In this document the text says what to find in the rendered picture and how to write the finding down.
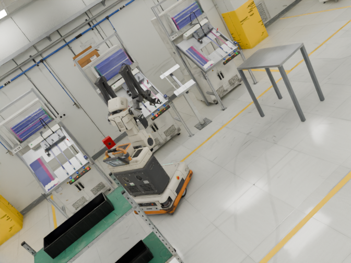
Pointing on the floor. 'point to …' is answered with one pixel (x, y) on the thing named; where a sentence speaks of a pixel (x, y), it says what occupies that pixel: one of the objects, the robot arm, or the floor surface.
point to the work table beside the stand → (263, 58)
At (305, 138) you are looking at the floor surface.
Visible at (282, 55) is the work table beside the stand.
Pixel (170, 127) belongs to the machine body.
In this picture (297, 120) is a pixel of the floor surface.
